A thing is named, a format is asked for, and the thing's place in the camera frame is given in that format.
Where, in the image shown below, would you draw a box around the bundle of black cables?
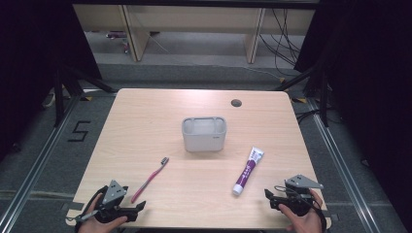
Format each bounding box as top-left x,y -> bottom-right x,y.
258,9 -> 303,76

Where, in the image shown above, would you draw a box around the white plastic toothbrush holder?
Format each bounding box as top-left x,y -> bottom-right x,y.
181,116 -> 227,153

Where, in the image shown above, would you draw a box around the purple and white toothpaste tube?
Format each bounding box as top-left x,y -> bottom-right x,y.
231,146 -> 265,196

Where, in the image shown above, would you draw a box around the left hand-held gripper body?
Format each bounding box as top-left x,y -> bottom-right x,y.
92,180 -> 139,224

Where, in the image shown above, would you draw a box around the pink toothbrush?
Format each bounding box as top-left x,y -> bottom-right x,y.
130,156 -> 170,204

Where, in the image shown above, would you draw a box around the white floor cable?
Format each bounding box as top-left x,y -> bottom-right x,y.
242,65 -> 284,81

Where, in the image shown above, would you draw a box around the black curtain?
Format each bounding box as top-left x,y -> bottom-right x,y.
0,0 -> 102,163
293,0 -> 412,224

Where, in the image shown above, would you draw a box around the metal floor rail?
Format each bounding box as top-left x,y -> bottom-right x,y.
0,96 -> 83,233
306,98 -> 382,233

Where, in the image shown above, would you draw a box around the person's left hand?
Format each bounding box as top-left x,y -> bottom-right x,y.
77,193 -> 129,233

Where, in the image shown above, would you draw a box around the person's right hand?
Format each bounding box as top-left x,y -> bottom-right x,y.
278,188 -> 325,233

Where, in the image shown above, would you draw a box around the black metal stand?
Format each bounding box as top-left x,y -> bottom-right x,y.
274,63 -> 332,128
52,63 -> 119,128

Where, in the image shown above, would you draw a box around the pink items under desk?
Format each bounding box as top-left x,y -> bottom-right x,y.
105,30 -> 131,54

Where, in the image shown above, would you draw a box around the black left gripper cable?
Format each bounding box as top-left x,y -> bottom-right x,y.
66,185 -> 109,233

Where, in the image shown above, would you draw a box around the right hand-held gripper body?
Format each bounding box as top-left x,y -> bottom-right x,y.
274,174 -> 325,217

